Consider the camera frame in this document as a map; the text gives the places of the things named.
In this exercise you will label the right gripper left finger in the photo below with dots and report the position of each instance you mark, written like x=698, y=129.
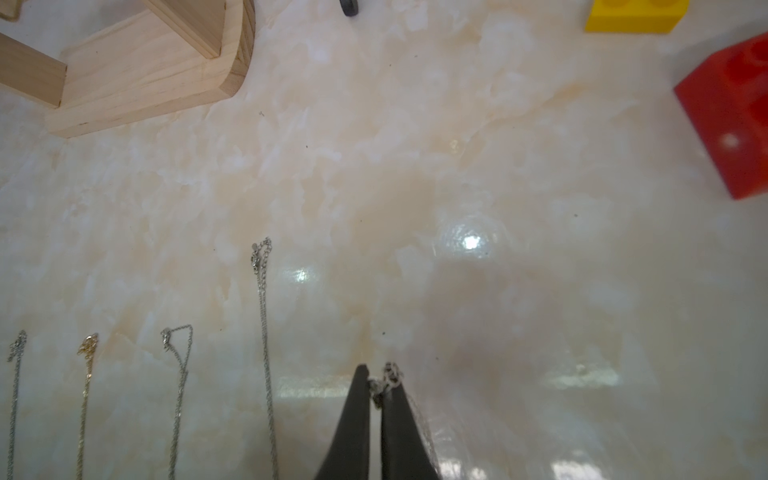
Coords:
x=349, y=452

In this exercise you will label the yellow toy brick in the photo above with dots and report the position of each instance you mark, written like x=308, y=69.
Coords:
x=635, y=16

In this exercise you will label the red toy brick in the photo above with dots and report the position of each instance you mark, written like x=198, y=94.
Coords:
x=725, y=98

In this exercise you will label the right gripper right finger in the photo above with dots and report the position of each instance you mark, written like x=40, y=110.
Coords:
x=403, y=453

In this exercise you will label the wooden jewelry display stand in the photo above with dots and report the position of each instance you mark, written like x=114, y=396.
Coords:
x=170, y=57

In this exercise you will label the black microphone on tripod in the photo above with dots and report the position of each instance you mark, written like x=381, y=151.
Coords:
x=350, y=8

